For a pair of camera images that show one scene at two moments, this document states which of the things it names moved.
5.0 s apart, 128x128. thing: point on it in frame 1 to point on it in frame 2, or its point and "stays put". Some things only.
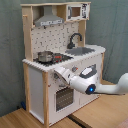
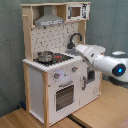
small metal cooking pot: [45, 57] stays put
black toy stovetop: [57, 59] stays put
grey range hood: [48, 18] stays put
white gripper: [65, 73] to [95, 54]
